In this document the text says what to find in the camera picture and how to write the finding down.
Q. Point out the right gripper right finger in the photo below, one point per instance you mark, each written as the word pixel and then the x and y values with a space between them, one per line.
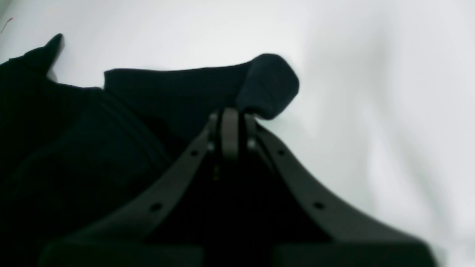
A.
pixel 355 239

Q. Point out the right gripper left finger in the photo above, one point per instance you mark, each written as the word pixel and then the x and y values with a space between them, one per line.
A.
pixel 118 239

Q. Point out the black t-shirt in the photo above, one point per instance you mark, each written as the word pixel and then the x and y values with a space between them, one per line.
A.
pixel 70 155

